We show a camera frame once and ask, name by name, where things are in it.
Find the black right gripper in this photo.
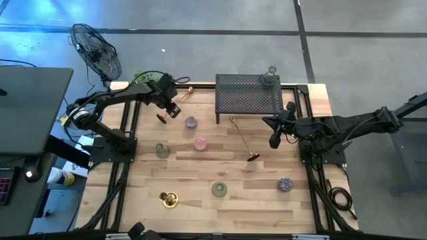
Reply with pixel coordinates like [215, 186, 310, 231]
[262, 101, 303, 150]

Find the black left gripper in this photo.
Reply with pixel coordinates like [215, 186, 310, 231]
[148, 72, 183, 120]

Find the tall gold candlestick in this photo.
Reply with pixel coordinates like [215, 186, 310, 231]
[155, 85, 195, 125]
[229, 115, 261, 163]

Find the clear ribbed glass candle holder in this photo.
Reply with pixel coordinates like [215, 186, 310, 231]
[261, 65, 278, 87]
[155, 143, 171, 160]

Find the pink mosaic candle holder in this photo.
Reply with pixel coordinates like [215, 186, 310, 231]
[194, 138, 209, 152]

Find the blue mosaic candle holder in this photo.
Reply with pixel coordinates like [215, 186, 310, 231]
[278, 177, 294, 193]

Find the green glass jar front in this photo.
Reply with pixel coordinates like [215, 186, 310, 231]
[211, 181, 228, 198]

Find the short gold candle holder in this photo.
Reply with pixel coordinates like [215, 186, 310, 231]
[158, 191, 179, 209]

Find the black perforated metal shelf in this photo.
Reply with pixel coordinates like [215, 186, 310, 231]
[215, 73, 285, 125]

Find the green potted plant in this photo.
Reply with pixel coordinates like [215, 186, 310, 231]
[132, 69, 158, 85]

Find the white paper sheet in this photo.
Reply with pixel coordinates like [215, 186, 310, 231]
[75, 135, 95, 147]
[61, 161, 89, 178]

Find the black floor fan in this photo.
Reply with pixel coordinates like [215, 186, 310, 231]
[69, 23, 123, 90]

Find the black rounded object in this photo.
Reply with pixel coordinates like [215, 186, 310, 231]
[128, 221, 161, 240]

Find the white yellow tub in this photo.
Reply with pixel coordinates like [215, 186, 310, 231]
[47, 166, 76, 187]

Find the grey metal stand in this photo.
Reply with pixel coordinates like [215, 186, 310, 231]
[388, 89, 427, 196]

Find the dark grey monitor panel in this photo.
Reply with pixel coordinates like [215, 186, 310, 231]
[0, 65, 74, 156]

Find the black computer mouse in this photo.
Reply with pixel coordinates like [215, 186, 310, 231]
[22, 155, 43, 183]

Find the black keyboard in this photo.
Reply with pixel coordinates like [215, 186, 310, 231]
[0, 166, 17, 206]

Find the black desk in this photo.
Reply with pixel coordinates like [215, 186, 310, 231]
[0, 151, 57, 238]

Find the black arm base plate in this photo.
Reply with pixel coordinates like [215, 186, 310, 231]
[88, 136, 138, 164]
[298, 136, 348, 166]

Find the coiled black cable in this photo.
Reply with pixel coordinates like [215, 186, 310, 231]
[326, 178, 358, 221]

